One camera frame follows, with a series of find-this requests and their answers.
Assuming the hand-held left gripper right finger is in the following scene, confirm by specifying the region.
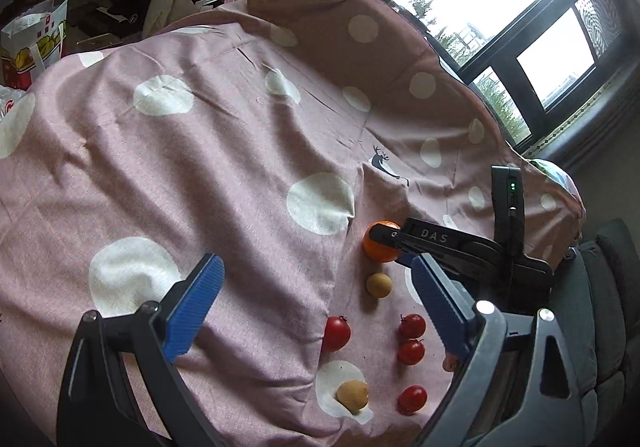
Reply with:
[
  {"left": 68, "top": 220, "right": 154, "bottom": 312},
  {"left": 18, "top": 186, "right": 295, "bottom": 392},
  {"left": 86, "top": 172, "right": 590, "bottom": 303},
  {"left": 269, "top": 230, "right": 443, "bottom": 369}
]
[{"left": 410, "top": 253, "right": 586, "bottom": 447}]

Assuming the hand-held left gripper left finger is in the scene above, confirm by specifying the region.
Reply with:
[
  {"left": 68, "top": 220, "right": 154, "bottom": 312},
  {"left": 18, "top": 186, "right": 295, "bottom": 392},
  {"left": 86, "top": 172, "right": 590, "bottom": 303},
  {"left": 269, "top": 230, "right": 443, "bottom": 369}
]
[{"left": 57, "top": 253, "right": 226, "bottom": 447}]

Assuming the orange mandarin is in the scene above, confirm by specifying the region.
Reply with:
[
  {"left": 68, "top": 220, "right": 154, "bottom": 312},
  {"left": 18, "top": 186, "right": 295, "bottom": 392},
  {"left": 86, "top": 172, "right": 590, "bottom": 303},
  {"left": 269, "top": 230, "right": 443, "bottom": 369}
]
[{"left": 362, "top": 220, "right": 402, "bottom": 263}]

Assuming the round tan longan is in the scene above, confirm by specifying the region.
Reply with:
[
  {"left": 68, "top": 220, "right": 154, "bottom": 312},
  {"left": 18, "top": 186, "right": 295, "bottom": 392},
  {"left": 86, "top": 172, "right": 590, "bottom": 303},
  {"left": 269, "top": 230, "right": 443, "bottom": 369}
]
[{"left": 365, "top": 272, "right": 393, "bottom": 299}]

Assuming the lumpy tan longan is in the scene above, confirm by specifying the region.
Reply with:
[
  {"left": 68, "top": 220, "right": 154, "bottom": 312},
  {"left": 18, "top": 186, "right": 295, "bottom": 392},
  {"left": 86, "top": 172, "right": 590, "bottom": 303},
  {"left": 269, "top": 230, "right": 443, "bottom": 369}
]
[{"left": 336, "top": 379, "right": 370, "bottom": 412}]

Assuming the light blue cloth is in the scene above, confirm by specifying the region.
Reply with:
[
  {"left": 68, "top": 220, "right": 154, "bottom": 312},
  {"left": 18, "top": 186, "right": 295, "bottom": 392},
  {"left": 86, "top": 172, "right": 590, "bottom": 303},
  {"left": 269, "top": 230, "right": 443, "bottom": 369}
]
[{"left": 530, "top": 159, "right": 583, "bottom": 208}]

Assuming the pink polka dot blanket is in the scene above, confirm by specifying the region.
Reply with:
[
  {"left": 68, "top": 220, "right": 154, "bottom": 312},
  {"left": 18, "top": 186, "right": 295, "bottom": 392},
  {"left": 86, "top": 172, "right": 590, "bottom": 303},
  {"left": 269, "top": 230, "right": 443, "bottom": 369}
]
[{"left": 0, "top": 0, "right": 586, "bottom": 447}]

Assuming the black framed window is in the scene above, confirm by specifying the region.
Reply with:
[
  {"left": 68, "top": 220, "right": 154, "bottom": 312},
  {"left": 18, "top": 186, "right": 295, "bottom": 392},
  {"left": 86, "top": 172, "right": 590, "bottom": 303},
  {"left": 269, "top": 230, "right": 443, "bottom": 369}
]
[{"left": 250, "top": 0, "right": 640, "bottom": 148}]

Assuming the printed paper bag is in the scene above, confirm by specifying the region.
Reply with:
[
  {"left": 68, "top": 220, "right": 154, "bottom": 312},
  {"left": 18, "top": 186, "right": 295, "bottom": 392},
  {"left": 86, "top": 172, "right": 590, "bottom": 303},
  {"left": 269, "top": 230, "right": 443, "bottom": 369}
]
[{"left": 0, "top": 0, "right": 69, "bottom": 90}]

